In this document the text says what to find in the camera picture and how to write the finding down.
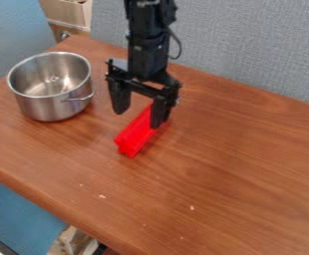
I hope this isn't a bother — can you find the beige wooden cabinet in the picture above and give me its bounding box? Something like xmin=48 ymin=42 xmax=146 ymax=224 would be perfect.
xmin=38 ymin=0 xmax=93 ymax=41

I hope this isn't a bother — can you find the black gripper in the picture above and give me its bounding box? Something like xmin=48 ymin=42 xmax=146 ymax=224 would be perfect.
xmin=105 ymin=33 xmax=180 ymax=128

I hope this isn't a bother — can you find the black cable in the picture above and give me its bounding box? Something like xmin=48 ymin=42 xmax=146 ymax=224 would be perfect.
xmin=163 ymin=26 xmax=183 ymax=62

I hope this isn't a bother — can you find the red plastic block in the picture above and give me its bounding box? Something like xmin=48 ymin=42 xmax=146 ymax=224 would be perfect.
xmin=114 ymin=105 xmax=156 ymax=158

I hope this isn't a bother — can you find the white frame under table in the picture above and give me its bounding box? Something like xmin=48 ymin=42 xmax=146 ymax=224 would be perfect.
xmin=46 ymin=226 xmax=98 ymax=255

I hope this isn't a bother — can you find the stainless steel pot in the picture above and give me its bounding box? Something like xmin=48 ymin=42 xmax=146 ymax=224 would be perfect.
xmin=6 ymin=52 xmax=96 ymax=122

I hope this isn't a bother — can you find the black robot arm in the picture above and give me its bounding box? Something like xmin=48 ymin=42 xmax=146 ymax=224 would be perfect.
xmin=105 ymin=0 xmax=180 ymax=128

